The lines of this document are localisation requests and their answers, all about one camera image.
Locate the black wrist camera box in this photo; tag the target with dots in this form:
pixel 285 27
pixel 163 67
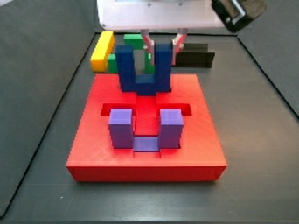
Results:
pixel 237 13

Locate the yellow long rectangular block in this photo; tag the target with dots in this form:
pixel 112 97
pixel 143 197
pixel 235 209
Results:
pixel 103 49

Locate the purple U-shaped block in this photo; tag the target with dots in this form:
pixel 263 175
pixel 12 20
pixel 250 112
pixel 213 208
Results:
pixel 147 131

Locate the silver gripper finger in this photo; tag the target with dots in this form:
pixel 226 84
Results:
pixel 148 43
pixel 178 42

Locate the red slotted base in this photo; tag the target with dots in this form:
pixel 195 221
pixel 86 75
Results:
pixel 95 161

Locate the green arch-shaped block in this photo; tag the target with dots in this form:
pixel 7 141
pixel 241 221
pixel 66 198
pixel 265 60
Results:
pixel 143 65

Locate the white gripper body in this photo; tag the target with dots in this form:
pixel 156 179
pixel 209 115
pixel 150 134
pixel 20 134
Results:
pixel 123 15

